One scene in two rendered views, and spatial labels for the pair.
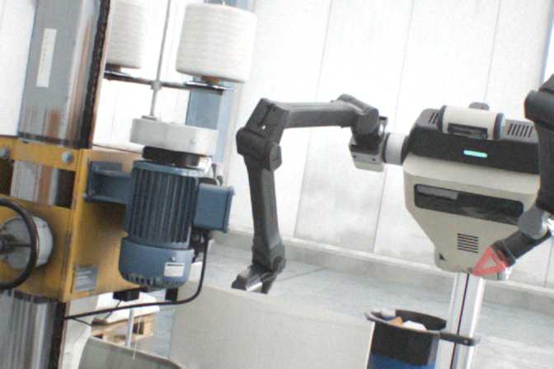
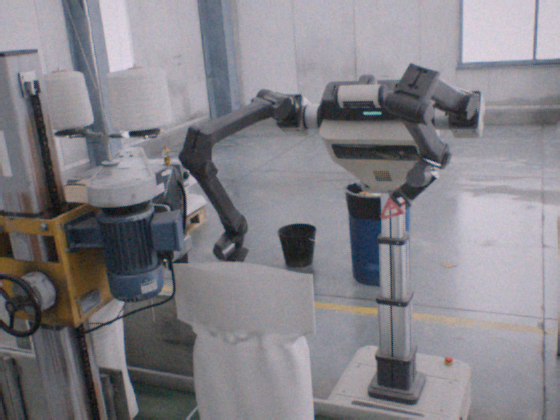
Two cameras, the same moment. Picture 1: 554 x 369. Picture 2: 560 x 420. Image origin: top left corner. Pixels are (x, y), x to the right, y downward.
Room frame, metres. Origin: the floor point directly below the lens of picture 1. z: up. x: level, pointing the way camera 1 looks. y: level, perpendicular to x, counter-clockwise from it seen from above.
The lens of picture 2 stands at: (0.22, -0.25, 1.80)
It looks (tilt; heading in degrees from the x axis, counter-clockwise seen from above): 17 degrees down; 2
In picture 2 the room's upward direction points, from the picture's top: 4 degrees counter-clockwise
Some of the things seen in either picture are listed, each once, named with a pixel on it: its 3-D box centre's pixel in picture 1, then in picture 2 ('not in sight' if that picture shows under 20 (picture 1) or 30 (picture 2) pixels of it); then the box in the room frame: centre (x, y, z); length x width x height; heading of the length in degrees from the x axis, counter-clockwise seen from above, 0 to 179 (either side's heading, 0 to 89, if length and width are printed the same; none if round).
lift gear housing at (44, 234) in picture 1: (24, 240); (33, 292); (1.72, 0.48, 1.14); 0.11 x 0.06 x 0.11; 69
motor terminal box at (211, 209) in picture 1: (213, 212); (168, 235); (1.80, 0.11, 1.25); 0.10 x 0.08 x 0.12; 4
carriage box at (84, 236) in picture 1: (71, 214); (70, 250); (1.91, 0.43, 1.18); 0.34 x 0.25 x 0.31; 159
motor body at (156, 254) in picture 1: (160, 224); (132, 252); (1.79, 0.21, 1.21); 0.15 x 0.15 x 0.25
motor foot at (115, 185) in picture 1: (121, 185); (94, 232); (1.79, 0.31, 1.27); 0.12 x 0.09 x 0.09; 159
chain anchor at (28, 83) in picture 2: not in sight; (32, 84); (1.79, 0.40, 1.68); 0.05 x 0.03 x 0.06; 159
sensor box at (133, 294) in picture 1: (126, 294); not in sight; (2.00, 0.29, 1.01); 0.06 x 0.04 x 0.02; 159
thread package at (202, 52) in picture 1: (216, 44); (139, 98); (1.93, 0.17, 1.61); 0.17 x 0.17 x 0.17
